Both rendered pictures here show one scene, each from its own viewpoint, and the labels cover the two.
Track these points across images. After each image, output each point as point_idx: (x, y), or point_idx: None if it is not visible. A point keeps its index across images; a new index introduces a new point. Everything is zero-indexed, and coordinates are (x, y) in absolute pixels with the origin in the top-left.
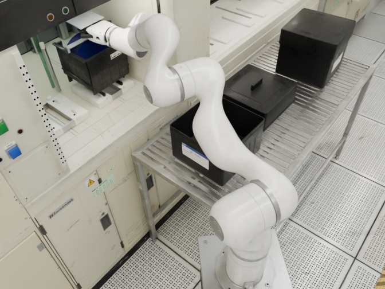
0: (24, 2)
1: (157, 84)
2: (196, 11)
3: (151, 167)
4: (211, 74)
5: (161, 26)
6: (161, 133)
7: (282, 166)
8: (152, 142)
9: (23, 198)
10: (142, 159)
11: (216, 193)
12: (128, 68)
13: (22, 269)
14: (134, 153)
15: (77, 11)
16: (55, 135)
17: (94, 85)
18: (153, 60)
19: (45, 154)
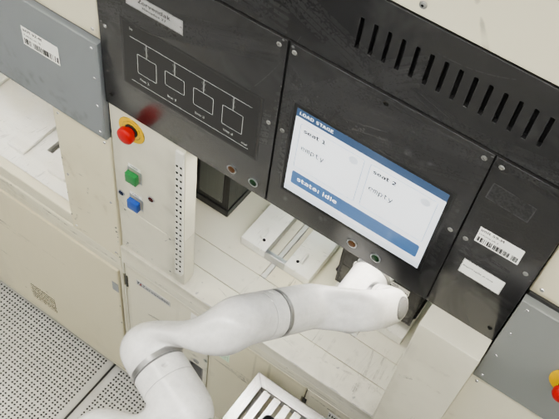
0: (210, 134)
1: (129, 338)
2: (492, 408)
3: (229, 409)
4: (158, 416)
5: (211, 317)
6: (313, 418)
7: None
8: (288, 403)
9: (125, 239)
10: (245, 391)
11: None
12: (409, 320)
13: (91, 275)
14: (259, 377)
15: (269, 198)
16: (253, 247)
17: (340, 273)
18: (169, 322)
19: (165, 242)
